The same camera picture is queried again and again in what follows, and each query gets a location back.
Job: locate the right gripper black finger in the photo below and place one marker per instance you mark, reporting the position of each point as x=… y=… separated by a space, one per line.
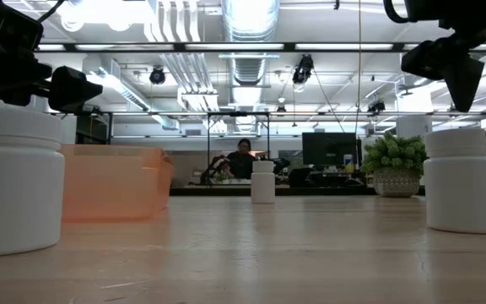
x=464 y=80

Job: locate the translucent orange plastic basket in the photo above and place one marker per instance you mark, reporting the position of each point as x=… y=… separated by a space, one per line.
x=112 y=186

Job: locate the white plastic pill bottle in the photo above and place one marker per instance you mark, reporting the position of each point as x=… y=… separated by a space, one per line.
x=262 y=186
x=15 y=190
x=458 y=190

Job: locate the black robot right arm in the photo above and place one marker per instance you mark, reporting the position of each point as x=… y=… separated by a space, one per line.
x=458 y=10

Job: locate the black background robot arm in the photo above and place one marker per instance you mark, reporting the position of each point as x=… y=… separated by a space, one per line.
x=213 y=166

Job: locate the dark shelving unit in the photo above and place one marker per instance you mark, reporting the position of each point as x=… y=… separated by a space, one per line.
x=93 y=128

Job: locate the green plant in patterned pot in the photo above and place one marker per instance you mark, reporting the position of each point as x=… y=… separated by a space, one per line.
x=395 y=156

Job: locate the yellow and blue container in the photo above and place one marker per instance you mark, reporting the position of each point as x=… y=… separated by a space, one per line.
x=348 y=164

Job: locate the black computer monitor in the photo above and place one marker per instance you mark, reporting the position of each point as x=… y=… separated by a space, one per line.
x=329 y=148

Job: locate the black office chair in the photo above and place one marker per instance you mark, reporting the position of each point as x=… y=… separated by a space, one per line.
x=302 y=177

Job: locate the person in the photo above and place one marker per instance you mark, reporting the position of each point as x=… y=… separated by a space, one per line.
x=241 y=164

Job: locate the black background frame rail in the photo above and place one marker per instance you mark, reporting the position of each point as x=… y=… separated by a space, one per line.
x=331 y=113

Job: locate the black overhead frame rail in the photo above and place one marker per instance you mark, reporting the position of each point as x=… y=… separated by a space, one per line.
x=179 y=47

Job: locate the black table edge rail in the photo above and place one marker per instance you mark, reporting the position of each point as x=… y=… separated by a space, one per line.
x=310 y=191

